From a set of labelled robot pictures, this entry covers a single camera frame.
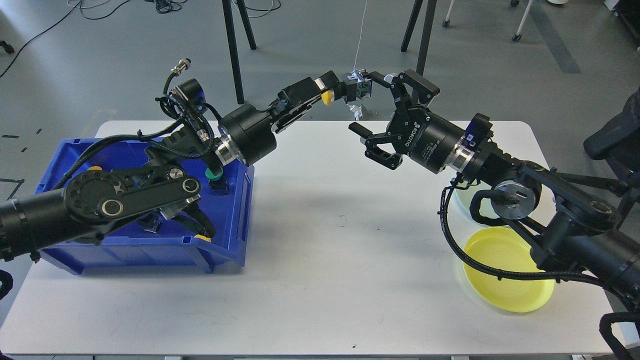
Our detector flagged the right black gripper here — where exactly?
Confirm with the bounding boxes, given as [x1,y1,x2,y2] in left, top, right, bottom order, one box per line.
[349,69,473,174]

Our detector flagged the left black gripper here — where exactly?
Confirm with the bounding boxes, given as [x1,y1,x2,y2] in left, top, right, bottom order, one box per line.
[218,70,340,166]

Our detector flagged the green push button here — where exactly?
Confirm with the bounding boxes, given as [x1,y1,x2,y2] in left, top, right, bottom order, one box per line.
[205,168,230,196]
[136,212,163,234]

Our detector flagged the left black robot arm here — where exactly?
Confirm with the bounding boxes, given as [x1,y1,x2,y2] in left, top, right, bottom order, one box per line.
[1,58,347,262]

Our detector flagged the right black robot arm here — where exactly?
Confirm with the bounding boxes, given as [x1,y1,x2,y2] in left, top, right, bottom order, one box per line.
[336,69,639,360]

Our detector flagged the light green plate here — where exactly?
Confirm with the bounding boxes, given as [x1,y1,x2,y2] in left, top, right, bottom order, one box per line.
[454,182,488,212]

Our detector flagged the yellow plate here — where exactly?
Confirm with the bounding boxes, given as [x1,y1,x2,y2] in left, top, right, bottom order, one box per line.
[462,227,556,313]

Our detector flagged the yellow push button front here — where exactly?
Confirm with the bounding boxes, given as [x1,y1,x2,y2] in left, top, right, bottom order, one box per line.
[194,234,212,243]

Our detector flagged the black stand legs left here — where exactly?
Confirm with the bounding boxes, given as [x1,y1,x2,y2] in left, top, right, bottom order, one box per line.
[221,0,258,106]

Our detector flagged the black stand legs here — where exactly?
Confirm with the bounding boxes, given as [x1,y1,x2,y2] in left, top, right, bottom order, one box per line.
[221,0,258,106]
[400,0,441,78]

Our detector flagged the black stand legs right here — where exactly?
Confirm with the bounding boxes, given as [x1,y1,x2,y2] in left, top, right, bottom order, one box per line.
[400,0,441,78]

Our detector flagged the white chair legs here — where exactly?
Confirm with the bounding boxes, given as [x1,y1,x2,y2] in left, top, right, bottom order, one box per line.
[443,0,538,43]

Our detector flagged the black office chair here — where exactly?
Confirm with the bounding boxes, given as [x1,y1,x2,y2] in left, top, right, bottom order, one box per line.
[552,87,640,231]

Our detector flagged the blue plastic bin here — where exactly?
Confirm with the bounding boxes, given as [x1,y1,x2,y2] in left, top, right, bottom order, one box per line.
[34,138,255,275]

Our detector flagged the white cable with plug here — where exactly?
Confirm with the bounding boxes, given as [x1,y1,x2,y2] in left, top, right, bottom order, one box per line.
[344,0,372,122]

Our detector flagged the black floor cables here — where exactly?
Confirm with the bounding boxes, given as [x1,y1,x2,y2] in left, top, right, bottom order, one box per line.
[0,0,281,81]

